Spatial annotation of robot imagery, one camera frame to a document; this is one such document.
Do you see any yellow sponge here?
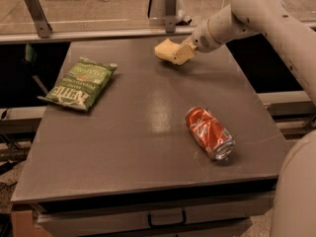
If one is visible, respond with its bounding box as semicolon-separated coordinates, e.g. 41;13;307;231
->
154;39;179;63

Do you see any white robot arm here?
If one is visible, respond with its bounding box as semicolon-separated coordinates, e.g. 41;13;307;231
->
172;0;316;237

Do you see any crushed red soda can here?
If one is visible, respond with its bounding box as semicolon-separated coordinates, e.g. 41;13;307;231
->
186;107;235;161

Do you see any green chips bag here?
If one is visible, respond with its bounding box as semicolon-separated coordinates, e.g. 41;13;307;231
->
40;57;118;112

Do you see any middle metal bracket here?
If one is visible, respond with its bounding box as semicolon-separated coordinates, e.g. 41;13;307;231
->
165;0;177;33

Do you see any metal bracket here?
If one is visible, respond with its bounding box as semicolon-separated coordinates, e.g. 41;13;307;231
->
24;0;52;39
165;0;177;33

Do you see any left metal bracket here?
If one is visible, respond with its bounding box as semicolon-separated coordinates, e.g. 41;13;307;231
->
24;0;52;39

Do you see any grey drawer with black handle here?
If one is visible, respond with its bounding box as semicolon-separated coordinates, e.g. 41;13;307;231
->
38;192;275;237

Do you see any metal rail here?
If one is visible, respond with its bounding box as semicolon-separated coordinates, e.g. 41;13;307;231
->
0;26;194;44

